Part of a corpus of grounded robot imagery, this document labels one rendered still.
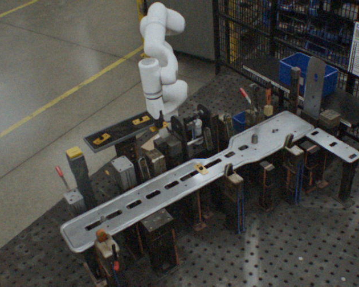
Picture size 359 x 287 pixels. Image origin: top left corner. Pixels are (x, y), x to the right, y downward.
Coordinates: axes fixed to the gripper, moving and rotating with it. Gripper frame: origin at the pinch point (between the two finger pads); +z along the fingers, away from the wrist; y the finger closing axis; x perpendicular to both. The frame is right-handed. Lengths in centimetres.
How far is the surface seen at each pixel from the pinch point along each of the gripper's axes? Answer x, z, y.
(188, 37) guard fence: 142, 92, -242
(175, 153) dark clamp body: 7.3, 23.9, -2.2
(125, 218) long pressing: -31.1, 25.4, 22.3
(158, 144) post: 0.2, 16.6, -5.3
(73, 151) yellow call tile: -38.7, 9.5, -16.5
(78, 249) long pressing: -54, 25, 27
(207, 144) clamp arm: 24.7, 24.9, -0.1
